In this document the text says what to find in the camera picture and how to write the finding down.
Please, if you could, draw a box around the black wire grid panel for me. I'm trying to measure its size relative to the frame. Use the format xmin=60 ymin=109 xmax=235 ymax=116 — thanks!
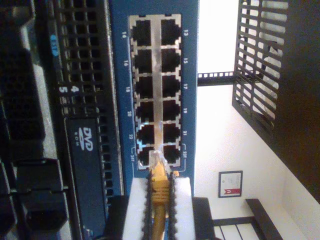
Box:
xmin=231 ymin=0 xmax=290 ymax=136

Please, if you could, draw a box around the dark cabinet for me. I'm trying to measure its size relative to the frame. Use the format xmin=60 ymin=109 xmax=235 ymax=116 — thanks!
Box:
xmin=272 ymin=0 xmax=320 ymax=198

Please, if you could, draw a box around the black metal frame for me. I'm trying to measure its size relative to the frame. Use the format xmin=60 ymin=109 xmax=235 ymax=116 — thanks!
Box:
xmin=212 ymin=198 xmax=283 ymax=240

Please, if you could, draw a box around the yellow network cable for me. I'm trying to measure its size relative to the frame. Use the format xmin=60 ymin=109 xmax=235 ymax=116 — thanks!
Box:
xmin=147 ymin=149 xmax=173 ymax=240

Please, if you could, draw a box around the framed wall certificate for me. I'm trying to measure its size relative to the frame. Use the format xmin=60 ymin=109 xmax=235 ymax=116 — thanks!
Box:
xmin=218 ymin=170 xmax=244 ymax=199

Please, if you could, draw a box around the black perforated rack post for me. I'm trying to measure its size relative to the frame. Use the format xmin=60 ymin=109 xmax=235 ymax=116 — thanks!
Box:
xmin=197 ymin=71 xmax=235 ymax=87

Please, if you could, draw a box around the black rack server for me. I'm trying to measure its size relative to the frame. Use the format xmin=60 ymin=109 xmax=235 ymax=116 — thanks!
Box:
xmin=0 ymin=0 xmax=126 ymax=240

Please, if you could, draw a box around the blue Netgear network switch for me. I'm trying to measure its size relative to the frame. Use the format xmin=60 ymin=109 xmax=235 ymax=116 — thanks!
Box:
xmin=108 ymin=0 xmax=201 ymax=196

